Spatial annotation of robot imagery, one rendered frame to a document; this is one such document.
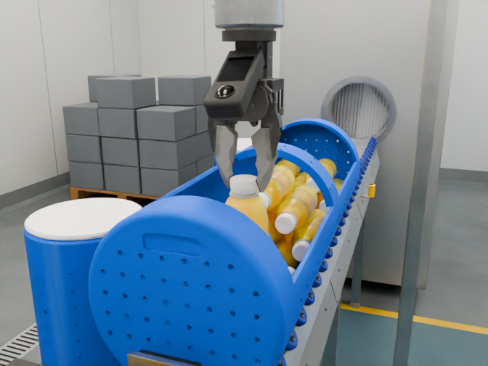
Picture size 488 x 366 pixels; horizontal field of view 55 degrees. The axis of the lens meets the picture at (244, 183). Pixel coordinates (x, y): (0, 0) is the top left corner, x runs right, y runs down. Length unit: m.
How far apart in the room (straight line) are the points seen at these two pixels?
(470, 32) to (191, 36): 3.22
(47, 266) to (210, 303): 0.60
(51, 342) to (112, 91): 3.32
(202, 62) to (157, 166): 2.27
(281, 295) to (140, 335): 0.21
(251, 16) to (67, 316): 0.82
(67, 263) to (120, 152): 3.35
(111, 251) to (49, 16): 4.73
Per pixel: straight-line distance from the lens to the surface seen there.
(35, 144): 5.07
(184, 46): 6.25
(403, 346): 2.28
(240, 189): 0.62
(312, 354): 0.94
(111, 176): 4.52
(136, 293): 0.65
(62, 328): 1.19
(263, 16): 0.60
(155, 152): 4.21
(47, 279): 1.15
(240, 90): 0.55
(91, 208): 1.25
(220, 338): 0.62
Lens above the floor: 1.42
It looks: 16 degrees down
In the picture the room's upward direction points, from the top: straight up
